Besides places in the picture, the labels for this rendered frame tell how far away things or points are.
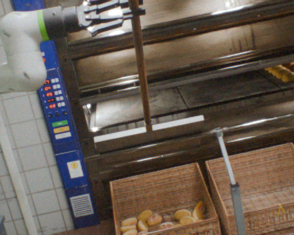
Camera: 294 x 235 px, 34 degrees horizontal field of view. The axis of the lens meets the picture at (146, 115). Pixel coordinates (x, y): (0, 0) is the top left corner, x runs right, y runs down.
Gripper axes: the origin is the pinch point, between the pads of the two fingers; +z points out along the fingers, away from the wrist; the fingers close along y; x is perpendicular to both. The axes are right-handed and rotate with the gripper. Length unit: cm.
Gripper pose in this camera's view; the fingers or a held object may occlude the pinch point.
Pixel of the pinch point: (133, 8)
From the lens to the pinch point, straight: 145.0
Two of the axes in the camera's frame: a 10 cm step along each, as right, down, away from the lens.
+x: -0.4, -3.8, -9.2
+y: 2.0, 9.0, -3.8
